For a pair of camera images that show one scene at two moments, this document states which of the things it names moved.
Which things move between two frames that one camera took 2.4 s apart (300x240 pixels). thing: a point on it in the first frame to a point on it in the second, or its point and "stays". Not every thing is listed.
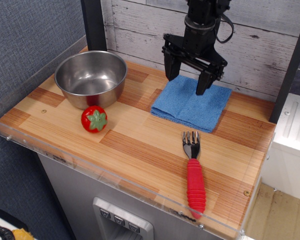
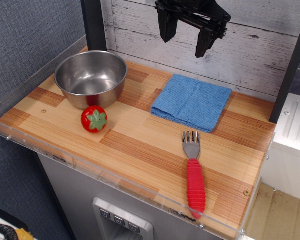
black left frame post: x=94 y=25 stays
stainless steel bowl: x=91 y=78 stays
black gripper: x=196 y=48 to x=206 y=15
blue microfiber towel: x=177 y=101 stays
